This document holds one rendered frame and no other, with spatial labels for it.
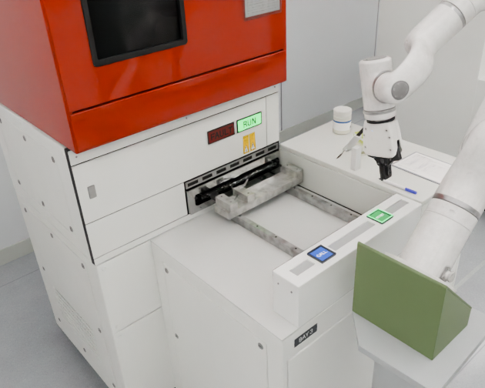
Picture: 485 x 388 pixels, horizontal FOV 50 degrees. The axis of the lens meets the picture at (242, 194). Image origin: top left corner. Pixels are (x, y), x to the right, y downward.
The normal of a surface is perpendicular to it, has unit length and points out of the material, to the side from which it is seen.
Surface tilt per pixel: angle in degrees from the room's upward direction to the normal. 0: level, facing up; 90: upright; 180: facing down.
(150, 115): 90
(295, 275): 0
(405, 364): 0
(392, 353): 0
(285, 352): 90
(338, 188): 90
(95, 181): 90
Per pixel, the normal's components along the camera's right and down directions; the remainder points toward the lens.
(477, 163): -0.58, 0.32
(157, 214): 0.66, 0.36
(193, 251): -0.05, -0.86
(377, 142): -0.75, 0.36
